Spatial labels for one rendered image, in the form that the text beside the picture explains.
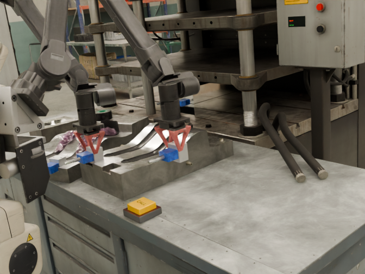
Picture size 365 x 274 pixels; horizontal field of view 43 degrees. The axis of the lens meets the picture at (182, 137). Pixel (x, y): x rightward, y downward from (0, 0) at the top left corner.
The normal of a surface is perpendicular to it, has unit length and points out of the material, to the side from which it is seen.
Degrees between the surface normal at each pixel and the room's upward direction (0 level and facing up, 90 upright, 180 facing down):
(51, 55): 60
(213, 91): 90
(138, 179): 90
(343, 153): 90
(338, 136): 90
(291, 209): 0
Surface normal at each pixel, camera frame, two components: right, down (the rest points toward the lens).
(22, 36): 0.69, 0.14
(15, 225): 0.89, 0.04
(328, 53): -0.75, 0.26
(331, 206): -0.10, -0.95
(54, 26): 0.44, -0.35
